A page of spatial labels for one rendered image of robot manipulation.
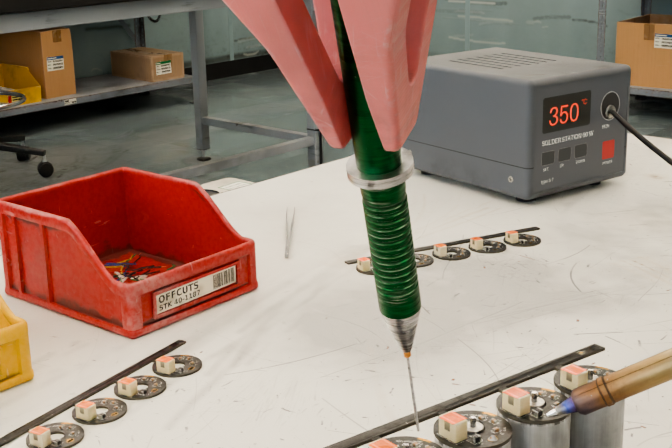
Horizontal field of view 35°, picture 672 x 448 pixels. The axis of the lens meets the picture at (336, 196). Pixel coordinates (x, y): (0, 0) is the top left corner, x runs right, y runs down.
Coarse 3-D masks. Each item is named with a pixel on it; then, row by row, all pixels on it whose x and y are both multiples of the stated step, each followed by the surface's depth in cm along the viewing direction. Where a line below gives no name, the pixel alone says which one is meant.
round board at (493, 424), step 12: (468, 420) 35; (480, 420) 35; (492, 420) 34; (504, 420) 35; (492, 432) 34; (504, 432) 34; (456, 444) 33; (468, 444) 33; (480, 444) 33; (492, 444) 33; (504, 444) 33
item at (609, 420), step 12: (612, 408) 36; (624, 408) 37; (576, 420) 37; (588, 420) 36; (600, 420) 36; (612, 420) 37; (576, 432) 37; (588, 432) 37; (600, 432) 37; (612, 432) 37; (576, 444) 37; (588, 444) 37; (600, 444) 37; (612, 444) 37
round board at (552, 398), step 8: (544, 392) 36; (552, 392) 36; (496, 400) 36; (544, 400) 36; (552, 400) 36; (560, 400) 36; (536, 408) 35; (544, 408) 35; (552, 408) 35; (512, 416) 35; (520, 416) 35; (528, 416) 35; (536, 416) 35; (544, 416) 35; (560, 416) 35; (568, 416) 35
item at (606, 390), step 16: (624, 368) 30; (640, 368) 30; (656, 368) 30; (592, 384) 30; (608, 384) 30; (624, 384) 30; (640, 384) 30; (656, 384) 30; (576, 400) 30; (592, 400) 30; (608, 400) 30
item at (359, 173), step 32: (352, 64) 23; (352, 96) 24; (352, 128) 24; (352, 160) 26; (384, 160) 25; (384, 192) 25; (384, 224) 26; (384, 256) 26; (384, 288) 27; (416, 288) 27
